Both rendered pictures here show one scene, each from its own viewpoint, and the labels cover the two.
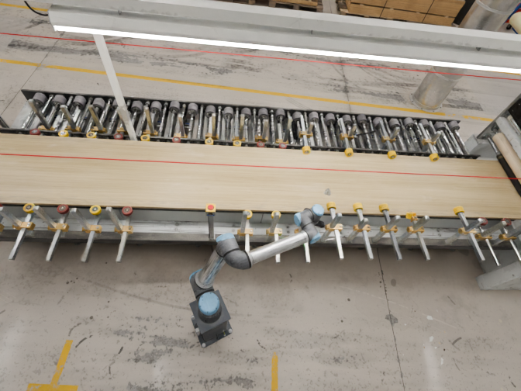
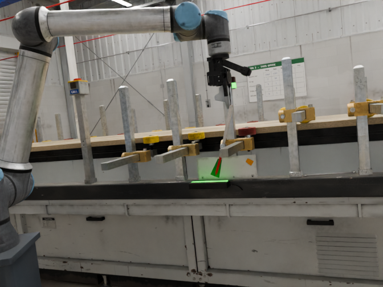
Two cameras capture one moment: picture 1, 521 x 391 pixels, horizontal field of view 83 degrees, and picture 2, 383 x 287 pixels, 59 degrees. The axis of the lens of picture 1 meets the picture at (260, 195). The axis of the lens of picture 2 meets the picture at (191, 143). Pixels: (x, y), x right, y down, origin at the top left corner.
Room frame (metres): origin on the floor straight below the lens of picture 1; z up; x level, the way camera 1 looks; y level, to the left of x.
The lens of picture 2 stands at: (-0.05, -1.04, 0.98)
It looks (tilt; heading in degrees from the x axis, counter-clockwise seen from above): 4 degrees down; 33
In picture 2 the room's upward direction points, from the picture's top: 6 degrees counter-clockwise
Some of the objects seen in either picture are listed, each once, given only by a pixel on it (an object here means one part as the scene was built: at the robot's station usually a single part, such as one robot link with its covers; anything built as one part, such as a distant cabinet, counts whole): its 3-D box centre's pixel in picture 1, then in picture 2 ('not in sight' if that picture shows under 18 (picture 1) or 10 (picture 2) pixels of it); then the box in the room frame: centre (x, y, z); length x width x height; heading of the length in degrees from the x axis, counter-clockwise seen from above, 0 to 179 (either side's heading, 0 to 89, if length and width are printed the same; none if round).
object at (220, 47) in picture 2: not in sight; (219, 49); (1.16, -0.42, 1.23); 0.10 x 0.09 x 0.05; 12
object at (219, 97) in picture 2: not in sight; (221, 97); (1.15, -0.42, 1.05); 0.06 x 0.03 x 0.09; 102
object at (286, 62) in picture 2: (330, 228); (290, 118); (1.29, -0.65, 0.93); 0.04 x 0.04 x 0.48; 12
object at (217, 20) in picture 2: (315, 212); (216, 27); (1.16, -0.42, 1.32); 0.10 x 0.09 x 0.12; 125
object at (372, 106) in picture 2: (364, 231); (374, 107); (1.32, -0.94, 0.95); 0.50 x 0.04 x 0.04; 12
